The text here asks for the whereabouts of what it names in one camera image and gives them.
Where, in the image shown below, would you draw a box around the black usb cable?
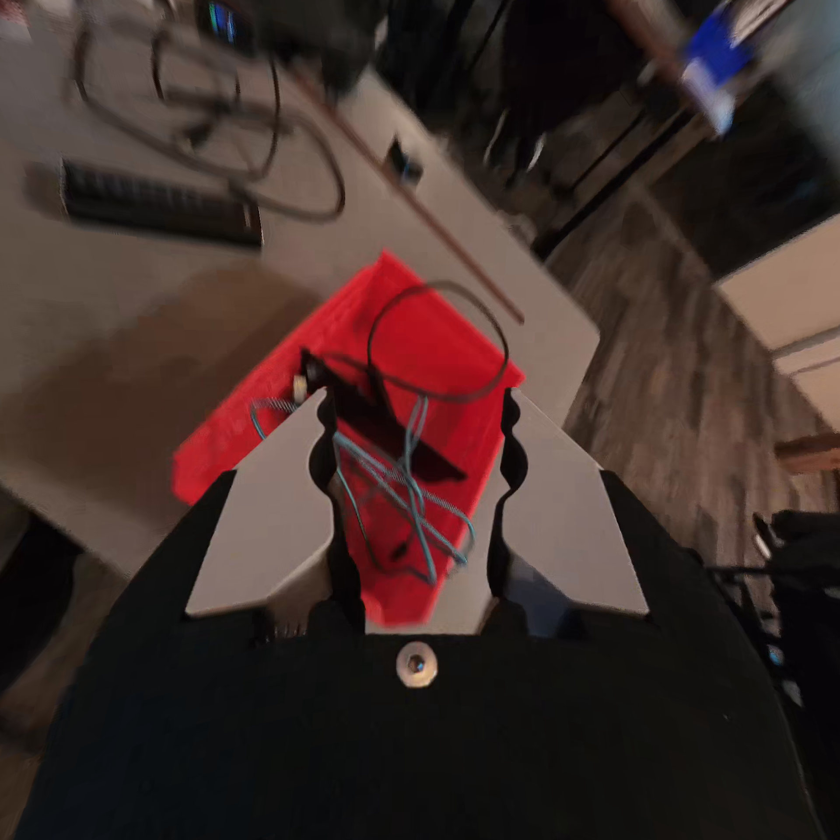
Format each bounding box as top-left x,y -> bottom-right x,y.
308,281 -> 511,572

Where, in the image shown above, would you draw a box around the black keyboard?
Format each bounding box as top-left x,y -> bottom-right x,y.
60,159 -> 265,249

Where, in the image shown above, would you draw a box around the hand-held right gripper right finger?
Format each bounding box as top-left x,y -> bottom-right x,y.
484,387 -> 651,632

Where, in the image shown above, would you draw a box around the black device with lit screen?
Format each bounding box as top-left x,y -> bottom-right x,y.
196,0 -> 258,48

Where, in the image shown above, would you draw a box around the blue storage bin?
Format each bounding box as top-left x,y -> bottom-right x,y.
679,0 -> 759,135

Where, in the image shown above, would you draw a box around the teal braided cable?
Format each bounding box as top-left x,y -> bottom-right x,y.
249,392 -> 477,586

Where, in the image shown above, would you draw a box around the black usb hub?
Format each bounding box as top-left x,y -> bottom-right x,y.
298,348 -> 468,485

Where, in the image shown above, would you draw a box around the black looped cable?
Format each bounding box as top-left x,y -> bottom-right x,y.
66,10 -> 347,224

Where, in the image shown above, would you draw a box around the small black device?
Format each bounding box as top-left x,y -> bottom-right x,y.
382,136 -> 422,186

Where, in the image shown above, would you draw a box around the red plastic bin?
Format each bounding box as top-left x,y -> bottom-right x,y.
172,249 -> 526,627

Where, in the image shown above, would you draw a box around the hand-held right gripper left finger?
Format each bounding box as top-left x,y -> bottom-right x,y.
185,387 -> 366,635

